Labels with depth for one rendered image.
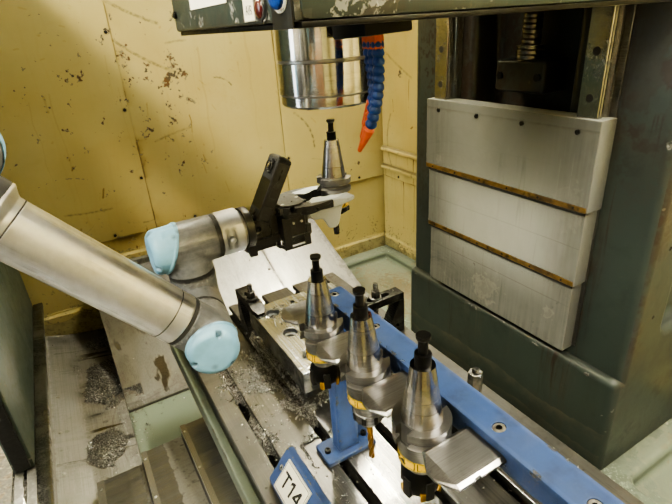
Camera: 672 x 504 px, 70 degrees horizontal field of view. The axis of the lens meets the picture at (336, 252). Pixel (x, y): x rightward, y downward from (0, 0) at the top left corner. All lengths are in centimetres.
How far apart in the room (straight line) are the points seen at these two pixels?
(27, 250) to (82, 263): 6
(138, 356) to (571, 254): 127
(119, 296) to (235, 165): 129
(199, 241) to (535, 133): 70
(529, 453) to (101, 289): 51
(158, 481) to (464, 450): 84
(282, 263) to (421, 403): 144
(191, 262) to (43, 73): 108
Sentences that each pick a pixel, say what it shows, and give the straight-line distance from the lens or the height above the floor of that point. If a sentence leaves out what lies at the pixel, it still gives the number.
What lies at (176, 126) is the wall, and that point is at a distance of 182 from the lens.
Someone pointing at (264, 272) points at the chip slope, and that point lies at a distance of 185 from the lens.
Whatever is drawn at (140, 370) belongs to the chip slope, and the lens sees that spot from 165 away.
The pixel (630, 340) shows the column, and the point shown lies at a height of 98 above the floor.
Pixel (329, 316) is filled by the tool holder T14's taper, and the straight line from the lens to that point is 67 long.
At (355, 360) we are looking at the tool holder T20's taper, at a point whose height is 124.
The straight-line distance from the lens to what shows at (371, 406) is 57.
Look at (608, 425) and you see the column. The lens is 128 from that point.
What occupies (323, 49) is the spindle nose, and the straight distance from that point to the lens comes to 79.
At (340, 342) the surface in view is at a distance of 66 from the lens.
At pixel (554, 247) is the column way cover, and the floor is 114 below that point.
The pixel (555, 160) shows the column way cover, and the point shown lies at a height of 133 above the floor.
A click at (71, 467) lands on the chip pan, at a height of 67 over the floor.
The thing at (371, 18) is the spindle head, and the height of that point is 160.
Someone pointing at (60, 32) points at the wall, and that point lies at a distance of 176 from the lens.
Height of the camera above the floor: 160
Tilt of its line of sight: 25 degrees down
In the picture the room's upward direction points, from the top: 4 degrees counter-clockwise
